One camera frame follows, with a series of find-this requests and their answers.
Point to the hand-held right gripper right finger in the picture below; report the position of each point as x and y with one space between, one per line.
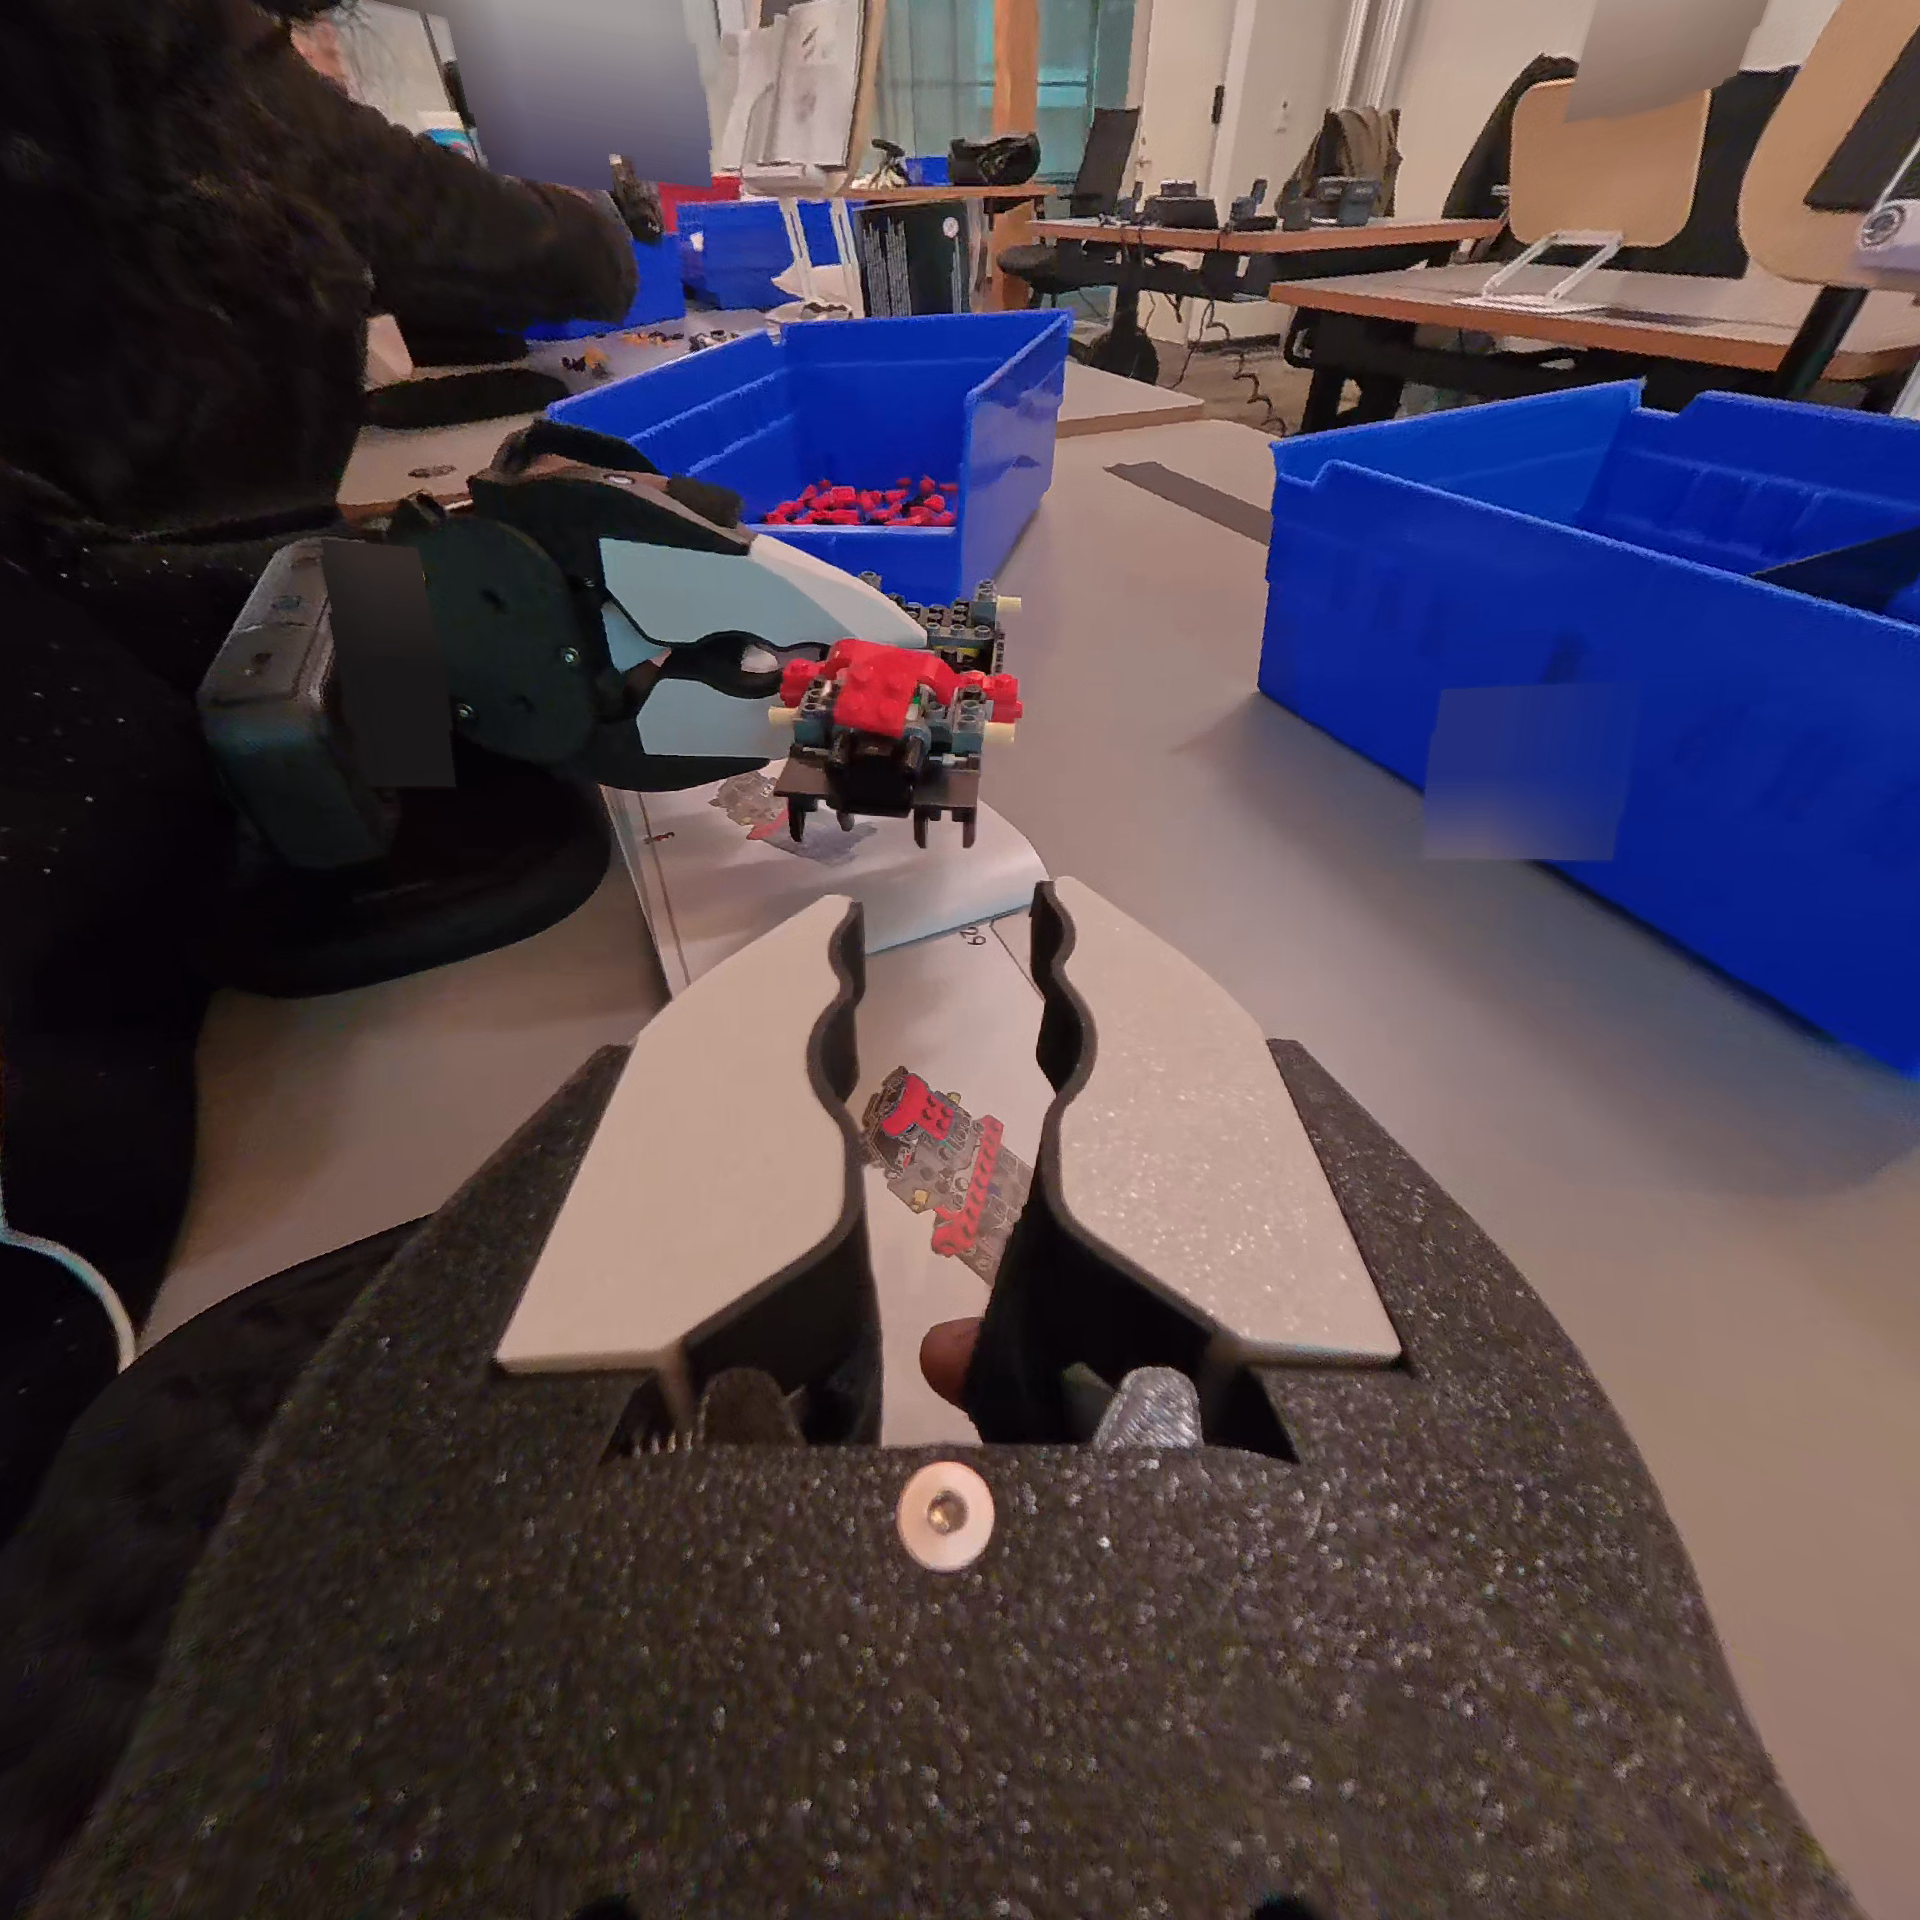
1215 1185

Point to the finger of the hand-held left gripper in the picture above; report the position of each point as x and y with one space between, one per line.
705 727
751 593

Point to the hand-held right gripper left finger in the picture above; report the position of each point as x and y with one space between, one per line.
705 1185

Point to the red t-shaped lego piece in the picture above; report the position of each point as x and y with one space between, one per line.
879 690

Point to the small black lego piece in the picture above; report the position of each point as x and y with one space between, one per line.
879 774

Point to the lego car chassis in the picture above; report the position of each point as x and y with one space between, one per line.
961 629

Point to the blue bin holding red bricks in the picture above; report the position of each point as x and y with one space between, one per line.
902 390

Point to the another person's forearm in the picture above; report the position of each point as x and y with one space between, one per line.
375 224

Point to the pile of red lego bricks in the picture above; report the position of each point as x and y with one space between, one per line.
863 503

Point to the white instruction booklet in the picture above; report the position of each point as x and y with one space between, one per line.
931 1037

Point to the small blue bin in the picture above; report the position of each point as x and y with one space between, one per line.
751 248
652 294

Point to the black cardboard box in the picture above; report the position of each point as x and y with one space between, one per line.
915 255

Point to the wooden pillar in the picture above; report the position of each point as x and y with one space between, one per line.
1017 75

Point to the blue bin with black divider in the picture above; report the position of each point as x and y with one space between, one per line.
1425 600

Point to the wooden edged office desk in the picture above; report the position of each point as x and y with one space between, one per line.
1275 233
1576 307

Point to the person's black clothing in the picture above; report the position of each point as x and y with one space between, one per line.
89 1576

